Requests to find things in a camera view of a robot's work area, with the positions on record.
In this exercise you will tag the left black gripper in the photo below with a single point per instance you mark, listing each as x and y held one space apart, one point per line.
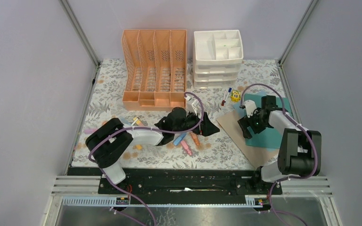
207 128

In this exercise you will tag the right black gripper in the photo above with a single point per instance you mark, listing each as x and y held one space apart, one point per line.
245 121

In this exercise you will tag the teal folder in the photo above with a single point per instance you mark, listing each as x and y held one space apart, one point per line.
269 138

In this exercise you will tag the light blue folder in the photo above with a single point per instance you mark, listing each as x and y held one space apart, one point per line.
238 107

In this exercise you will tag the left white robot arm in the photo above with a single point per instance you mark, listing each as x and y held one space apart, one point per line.
108 143

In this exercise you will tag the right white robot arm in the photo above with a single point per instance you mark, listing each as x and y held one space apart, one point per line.
300 148

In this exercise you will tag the floral patterned desk mat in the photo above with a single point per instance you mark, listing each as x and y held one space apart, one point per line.
218 151

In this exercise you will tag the orange highlighter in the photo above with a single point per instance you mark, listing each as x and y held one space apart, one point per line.
195 138

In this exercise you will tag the yellow owl eraser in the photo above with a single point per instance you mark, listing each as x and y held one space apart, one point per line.
235 96

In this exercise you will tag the red cap marker near drawers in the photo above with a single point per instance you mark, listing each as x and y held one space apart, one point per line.
224 98

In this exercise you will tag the blue cap whiteboard marker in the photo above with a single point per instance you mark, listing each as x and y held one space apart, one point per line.
228 93

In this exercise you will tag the orange plastic file organizer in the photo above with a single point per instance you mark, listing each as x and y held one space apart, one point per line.
156 62

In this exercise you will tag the white plastic drawer unit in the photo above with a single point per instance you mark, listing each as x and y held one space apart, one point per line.
217 60

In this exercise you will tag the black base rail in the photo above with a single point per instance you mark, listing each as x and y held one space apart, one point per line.
187 186

